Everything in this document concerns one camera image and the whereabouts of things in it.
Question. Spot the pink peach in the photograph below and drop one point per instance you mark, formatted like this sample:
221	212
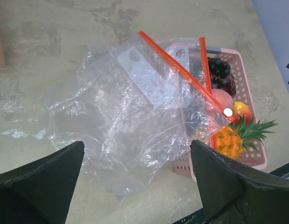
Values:
223	98

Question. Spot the orange toy pineapple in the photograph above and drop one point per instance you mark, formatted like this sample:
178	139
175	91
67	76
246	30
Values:
237	138

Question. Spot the red yellow mango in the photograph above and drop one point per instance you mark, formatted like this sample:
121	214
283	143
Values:
241	110

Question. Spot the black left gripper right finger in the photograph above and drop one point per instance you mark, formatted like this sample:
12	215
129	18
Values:
234	193

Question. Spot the dark black grape bunch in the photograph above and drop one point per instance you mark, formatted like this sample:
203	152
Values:
218	68

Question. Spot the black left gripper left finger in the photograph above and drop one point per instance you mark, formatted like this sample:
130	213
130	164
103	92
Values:
40	192

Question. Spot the pink perforated plastic basket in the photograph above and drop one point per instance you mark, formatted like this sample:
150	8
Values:
254	157

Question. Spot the red purple grape bunch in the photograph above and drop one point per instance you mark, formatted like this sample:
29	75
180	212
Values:
227	84

